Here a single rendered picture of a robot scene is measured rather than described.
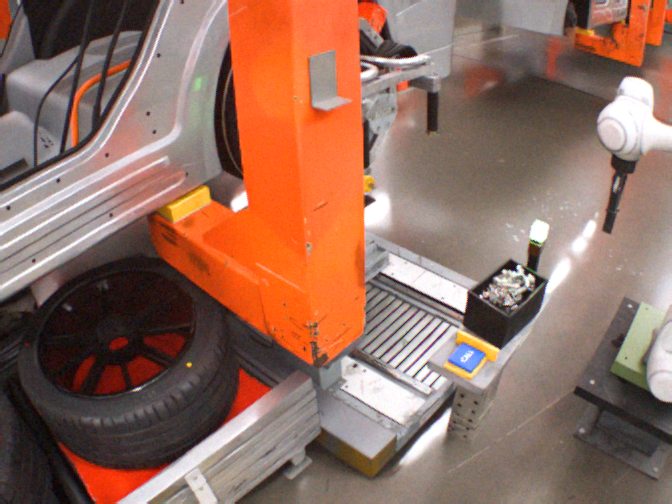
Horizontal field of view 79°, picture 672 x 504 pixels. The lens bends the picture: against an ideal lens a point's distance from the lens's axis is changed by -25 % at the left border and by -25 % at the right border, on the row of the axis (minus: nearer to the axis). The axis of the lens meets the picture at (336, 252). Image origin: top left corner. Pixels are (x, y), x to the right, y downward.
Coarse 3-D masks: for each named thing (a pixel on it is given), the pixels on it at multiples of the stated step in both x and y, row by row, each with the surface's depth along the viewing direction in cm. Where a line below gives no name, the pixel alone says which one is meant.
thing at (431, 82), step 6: (420, 78) 144; (426, 78) 142; (432, 78) 141; (438, 78) 143; (408, 84) 148; (414, 84) 146; (420, 84) 145; (426, 84) 143; (432, 84) 142; (438, 84) 144; (426, 90) 145; (432, 90) 143
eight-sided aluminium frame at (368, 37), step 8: (360, 24) 140; (368, 24) 143; (360, 32) 145; (368, 32) 145; (376, 32) 148; (360, 40) 151; (368, 40) 148; (376, 40) 149; (368, 48) 155; (376, 48) 152; (384, 72) 165; (392, 88) 165; (392, 96) 167; (376, 136) 170; (384, 136) 172; (376, 144) 170; (376, 152) 172
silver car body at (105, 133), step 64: (64, 0) 215; (128, 0) 109; (192, 0) 108; (384, 0) 158; (448, 0) 187; (0, 64) 205; (64, 64) 182; (128, 64) 143; (192, 64) 116; (448, 64) 205; (0, 128) 146; (64, 128) 118; (128, 128) 111; (192, 128) 124; (0, 192) 91; (64, 192) 102; (128, 192) 116; (0, 256) 92; (64, 256) 106
